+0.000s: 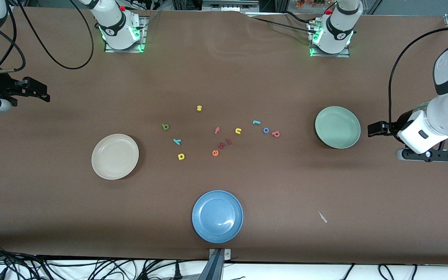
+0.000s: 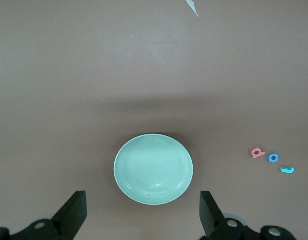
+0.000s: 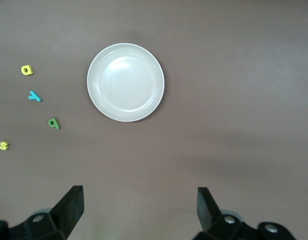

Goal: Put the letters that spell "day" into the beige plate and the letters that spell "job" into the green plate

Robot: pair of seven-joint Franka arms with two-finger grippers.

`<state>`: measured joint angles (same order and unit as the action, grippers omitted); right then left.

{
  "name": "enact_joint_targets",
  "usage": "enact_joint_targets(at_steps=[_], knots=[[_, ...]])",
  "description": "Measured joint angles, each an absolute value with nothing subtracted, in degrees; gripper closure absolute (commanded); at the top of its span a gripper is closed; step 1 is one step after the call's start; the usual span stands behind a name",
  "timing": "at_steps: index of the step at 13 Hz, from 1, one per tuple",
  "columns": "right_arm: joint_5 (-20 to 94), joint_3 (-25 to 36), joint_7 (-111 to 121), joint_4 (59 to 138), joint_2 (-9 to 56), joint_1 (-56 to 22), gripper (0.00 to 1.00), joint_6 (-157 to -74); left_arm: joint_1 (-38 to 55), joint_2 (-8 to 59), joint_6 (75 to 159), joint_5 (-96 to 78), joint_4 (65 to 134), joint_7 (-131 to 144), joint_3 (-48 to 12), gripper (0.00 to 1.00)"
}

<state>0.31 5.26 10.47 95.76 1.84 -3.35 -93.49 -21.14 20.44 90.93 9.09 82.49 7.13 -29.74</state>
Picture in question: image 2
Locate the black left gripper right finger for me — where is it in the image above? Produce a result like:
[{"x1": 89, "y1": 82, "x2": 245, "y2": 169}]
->
[{"x1": 198, "y1": 191, "x2": 297, "y2": 240}]

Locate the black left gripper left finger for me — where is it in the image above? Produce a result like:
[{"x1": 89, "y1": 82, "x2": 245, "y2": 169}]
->
[{"x1": 0, "y1": 191, "x2": 87, "y2": 240}]

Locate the green plate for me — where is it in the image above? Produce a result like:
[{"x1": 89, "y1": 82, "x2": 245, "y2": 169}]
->
[{"x1": 113, "y1": 133, "x2": 194, "y2": 206}]

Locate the brown table cover sheet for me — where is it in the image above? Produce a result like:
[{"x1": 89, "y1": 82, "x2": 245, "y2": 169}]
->
[{"x1": 0, "y1": 0, "x2": 308, "y2": 240}]

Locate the white paper scrap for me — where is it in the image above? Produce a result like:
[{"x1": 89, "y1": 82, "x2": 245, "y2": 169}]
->
[{"x1": 185, "y1": 0, "x2": 200, "y2": 18}]

